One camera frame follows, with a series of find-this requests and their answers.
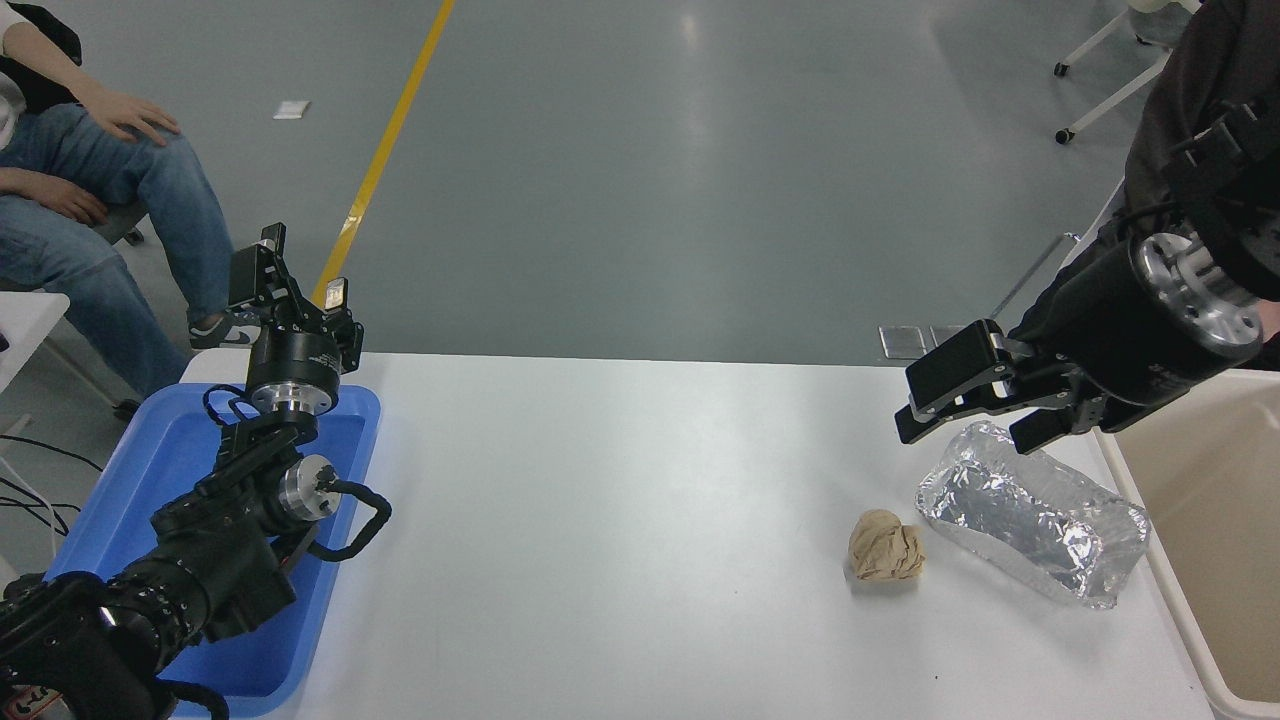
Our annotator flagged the small white side table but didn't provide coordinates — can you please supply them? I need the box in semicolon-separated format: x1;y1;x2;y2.
0;292;71;397

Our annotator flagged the person's right hand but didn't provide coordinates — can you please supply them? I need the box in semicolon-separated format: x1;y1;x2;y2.
28;176;111;228

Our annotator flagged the large pale bin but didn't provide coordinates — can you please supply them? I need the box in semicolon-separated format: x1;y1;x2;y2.
1095;368;1280;720

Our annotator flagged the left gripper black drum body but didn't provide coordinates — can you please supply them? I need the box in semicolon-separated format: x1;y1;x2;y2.
245;322;344;393

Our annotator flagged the silver foil tray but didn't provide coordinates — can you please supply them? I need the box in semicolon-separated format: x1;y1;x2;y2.
915;420;1151;611

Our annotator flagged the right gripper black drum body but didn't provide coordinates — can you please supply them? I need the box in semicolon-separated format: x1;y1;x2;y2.
1028;238;1218;433

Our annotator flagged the person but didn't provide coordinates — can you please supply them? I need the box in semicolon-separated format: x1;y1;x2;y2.
0;0;253;401
1005;0;1280;371

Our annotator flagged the black floor cable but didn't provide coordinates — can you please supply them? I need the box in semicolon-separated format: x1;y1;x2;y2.
0;476;83;539
0;434;105;473

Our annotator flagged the white chair with metal leg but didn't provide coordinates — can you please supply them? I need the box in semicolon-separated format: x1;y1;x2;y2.
985;190;1123;329

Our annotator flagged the crumpled tan paper ball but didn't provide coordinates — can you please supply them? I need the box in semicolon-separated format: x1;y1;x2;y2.
848;508;927;582

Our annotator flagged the person's left hand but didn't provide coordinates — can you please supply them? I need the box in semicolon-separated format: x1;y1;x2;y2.
76;85;183;148

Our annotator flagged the white wheeled chair base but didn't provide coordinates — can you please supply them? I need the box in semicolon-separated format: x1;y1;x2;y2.
1053;0;1201;146

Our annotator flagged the blue plastic tray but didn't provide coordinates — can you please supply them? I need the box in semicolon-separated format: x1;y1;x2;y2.
45;383;382;719

